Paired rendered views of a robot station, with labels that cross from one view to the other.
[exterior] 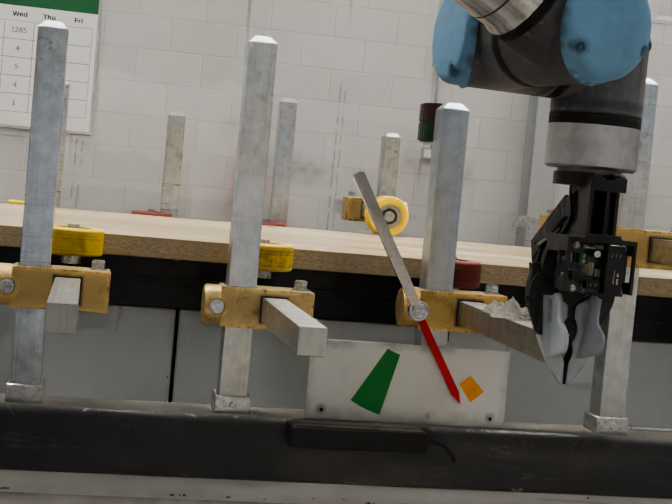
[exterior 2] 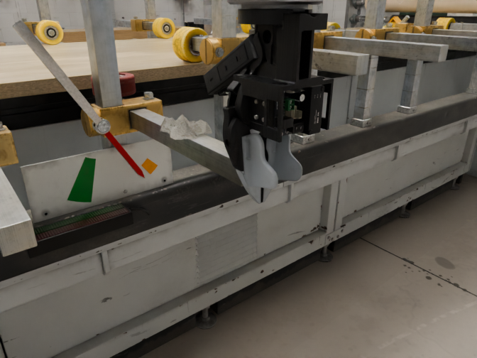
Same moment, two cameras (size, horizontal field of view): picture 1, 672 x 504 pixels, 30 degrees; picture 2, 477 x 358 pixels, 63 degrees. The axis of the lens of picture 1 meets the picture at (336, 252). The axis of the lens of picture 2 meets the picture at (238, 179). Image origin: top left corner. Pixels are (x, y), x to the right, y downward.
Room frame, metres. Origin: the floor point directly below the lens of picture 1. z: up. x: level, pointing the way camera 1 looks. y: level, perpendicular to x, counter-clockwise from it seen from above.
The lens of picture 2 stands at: (0.90, -0.03, 1.03)
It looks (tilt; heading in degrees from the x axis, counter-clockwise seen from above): 24 degrees down; 333
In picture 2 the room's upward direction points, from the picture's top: straight up
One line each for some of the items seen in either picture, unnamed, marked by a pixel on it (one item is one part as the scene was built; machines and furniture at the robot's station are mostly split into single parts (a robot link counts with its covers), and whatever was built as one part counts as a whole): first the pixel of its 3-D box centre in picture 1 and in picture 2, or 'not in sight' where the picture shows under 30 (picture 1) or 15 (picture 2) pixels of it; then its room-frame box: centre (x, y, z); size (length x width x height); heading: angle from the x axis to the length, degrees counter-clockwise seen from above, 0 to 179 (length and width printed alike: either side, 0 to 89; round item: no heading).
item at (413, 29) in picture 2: not in sight; (424, 34); (1.80, -1.13, 0.95); 0.14 x 0.06 x 0.05; 101
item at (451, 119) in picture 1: (435, 290); (109, 105); (1.60, -0.13, 0.87); 0.04 x 0.04 x 0.48; 11
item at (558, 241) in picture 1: (586, 234); (277, 74); (1.24, -0.24, 0.97); 0.09 x 0.08 x 0.12; 11
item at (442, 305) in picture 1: (449, 309); (122, 116); (1.61, -0.15, 0.85); 0.14 x 0.06 x 0.05; 101
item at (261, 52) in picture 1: (245, 231); not in sight; (1.55, 0.11, 0.93); 0.04 x 0.04 x 0.48; 11
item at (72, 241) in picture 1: (70, 267); not in sight; (1.62, 0.34, 0.85); 0.08 x 0.08 x 0.11
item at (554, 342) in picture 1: (559, 339); (260, 174); (1.24, -0.23, 0.86); 0.06 x 0.03 x 0.09; 11
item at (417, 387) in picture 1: (408, 384); (106, 176); (1.57, -0.11, 0.75); 0.26 x 0.01 x 0.10; 101
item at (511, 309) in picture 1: (513, 306); (184, 122); (1.43, -0.21, 0.87); 0.09 x 0.07 x 0.02; 11
